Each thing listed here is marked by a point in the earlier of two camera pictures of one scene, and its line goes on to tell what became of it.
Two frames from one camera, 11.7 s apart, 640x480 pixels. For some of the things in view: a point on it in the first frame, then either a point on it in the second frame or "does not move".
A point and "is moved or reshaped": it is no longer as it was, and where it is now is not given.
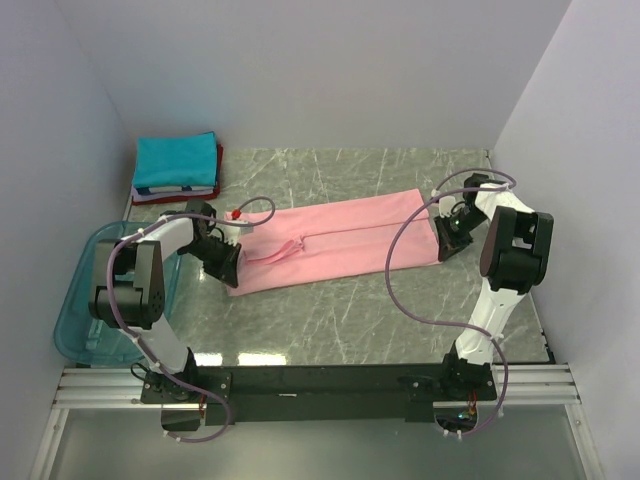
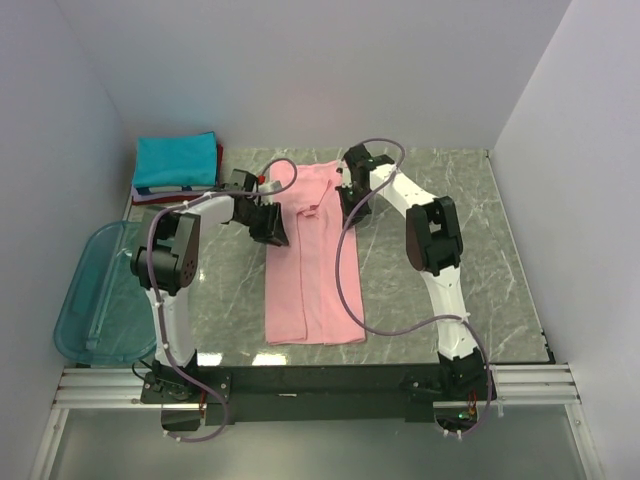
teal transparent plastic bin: x=76 y=333 does not move
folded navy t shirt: x=146 y=190 does not move
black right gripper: x=449 y=244 to x=346 y=208
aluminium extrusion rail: x=517 y=383 does not move
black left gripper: x=227 y=269 to x=273 y=231
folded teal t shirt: x=190 y=160 does not move
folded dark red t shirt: x=212 y=195 does not move
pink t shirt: x=326 y=239 is moved or reshaped
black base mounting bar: x=325 y=393 does not move
